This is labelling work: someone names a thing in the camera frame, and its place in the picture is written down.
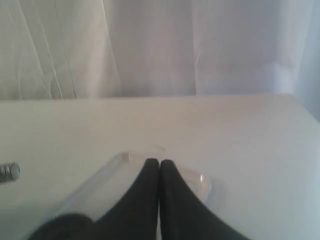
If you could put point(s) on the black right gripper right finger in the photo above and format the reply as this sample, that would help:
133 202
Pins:
182 215

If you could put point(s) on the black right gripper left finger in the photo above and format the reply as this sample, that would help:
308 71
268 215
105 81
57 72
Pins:
135 215

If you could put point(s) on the chrome threaded dumbbell bar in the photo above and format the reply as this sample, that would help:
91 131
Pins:
9 172

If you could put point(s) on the black weight plate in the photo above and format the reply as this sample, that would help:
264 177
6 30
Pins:
63 227

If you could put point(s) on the white backdrop curtain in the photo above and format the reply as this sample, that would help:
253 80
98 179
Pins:
72 49

